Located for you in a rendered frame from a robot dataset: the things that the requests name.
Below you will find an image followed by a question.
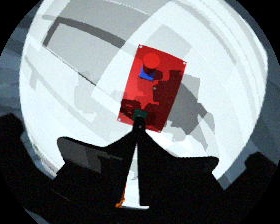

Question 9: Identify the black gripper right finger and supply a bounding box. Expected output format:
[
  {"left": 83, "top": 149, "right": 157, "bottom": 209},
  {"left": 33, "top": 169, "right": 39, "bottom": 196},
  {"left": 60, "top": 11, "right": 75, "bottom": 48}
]
[{"left": 137, "top": 127, "right": 220, "bottom": 206}]

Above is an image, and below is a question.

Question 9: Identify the red circuit board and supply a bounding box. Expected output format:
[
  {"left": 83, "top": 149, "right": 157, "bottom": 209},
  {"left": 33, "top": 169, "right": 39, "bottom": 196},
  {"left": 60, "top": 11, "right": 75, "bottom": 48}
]
[{"left": 117, "top": 44, "right": 187, "bottom": 133}]

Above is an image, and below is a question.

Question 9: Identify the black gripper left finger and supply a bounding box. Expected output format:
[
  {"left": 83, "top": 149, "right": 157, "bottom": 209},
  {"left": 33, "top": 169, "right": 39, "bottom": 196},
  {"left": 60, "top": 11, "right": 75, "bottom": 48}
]
[{"left": 56, "top": 127, "right": 140, "bottom": 204}]

